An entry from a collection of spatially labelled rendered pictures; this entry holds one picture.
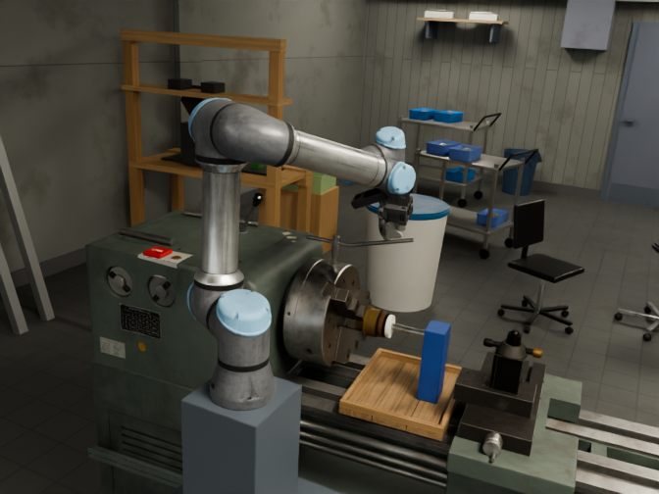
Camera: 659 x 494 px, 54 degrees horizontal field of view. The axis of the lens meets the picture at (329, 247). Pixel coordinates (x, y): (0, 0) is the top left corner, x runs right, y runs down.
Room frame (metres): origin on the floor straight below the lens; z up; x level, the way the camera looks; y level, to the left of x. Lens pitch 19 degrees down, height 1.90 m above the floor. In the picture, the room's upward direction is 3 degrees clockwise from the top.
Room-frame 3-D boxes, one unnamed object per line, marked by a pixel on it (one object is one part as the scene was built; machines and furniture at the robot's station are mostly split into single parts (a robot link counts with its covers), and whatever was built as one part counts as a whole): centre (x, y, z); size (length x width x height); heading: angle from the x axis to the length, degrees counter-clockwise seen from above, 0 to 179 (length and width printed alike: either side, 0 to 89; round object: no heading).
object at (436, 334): (1.67, -0.32, 1.00); 0.08 x 0.06 x 0.23; 159
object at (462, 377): (1.53, -0.47, 1.00); 0.20 x 0.10 x 0.05; 69
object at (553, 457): (1.54, -0.56, 0.90); 0.53 x 0.30 x 0.06; 159
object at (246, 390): (1.29, 0.18, 1.15); 0.15 x 0.15 x 0.10
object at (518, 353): (1.52, -0.49, 1.14); 0.08 x 0.08 x 0.03
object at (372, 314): (1.74, -0.14, 1.08); 0.09 x 0.09 x 0.09; 69
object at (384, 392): (1.70, -0.26, 0.89); 0.36 x 0.30 x 0.04; 159
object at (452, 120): (7.75, -1.32, 0.54); 1.14 x 0.67 x 1.07; 63
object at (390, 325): (1.70, -0.24, 1.08); 0.13 x 0.07 x 0.07; 69
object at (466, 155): (5.93, -1.29, 0.49); 1.04 x 0.62 x 0.98; 44
